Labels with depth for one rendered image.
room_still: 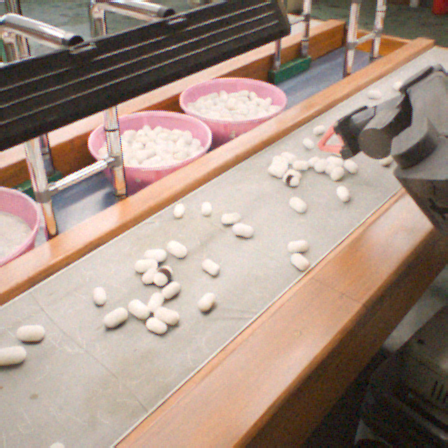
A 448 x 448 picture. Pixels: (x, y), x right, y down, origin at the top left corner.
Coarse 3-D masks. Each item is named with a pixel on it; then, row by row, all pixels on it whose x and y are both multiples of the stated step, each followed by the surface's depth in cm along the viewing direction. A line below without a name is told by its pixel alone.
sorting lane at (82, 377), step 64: (192, 192) 105; (256, 192) 105; (320, 192) 105; (384, 192) 105; (128, 256) 90; (192, 256) 89; (256, 256) 89; (320, 256) 90; (0, 320) 78; (64, 320) 78; (128, 320) 78; (192, 320) 78; (0, 384) 69; (64, 384) 69; (128, 384) 69
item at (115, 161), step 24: (96, 0) 78; (120, 0) 75; (0, 24) 69; (24, 24) 66; (96, 24) 81; (168, 24) 70; (0, 48) 72; (24, 144) 80; (120, 144) 95; (96, 168) 92; (120, 168) 96; (48, 192) 86; (120, 192) 99; (48, 216) 88; (48, 240) 91
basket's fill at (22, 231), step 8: (0, 216) 101; (8, 216) 100; (16, 216) 100; (0, 224) 98; (8, 224) 99; (16, 224) 99; (24, 224) 98; (0, 232) 96; (8, 232) 96; (16, 232) 97; (24, 232) 97; (32, 232) 97; (0, 240) 94; (8, 240) 94; (16, 240) 94; (24, 240) 95; (0, 248) 93; (8, 248) 93; (16, 248) 93; (0, 256) 91
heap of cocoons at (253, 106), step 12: (204, 96) 142; (216, 96) 144; (228, 96) 143; (240, 96) 143; (252, 96) 143; (192, 108) 136; (204, 108) 137; (216, 108) 137; (228, 108) 138; (240, 108) 136; (252, 108) 137; (264, 108) 137; (276, 108) 137
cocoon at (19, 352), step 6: (6, 348) 71; (12, 348) 71; (18, 348) 71; (0, 354) 70; (6, 354) 70; (12, 354) 70; (18, 354) 70; (24, 354) 71; (0, 360) 70; (6, 360) 70; (12, 360) 70; (18, 360) 71
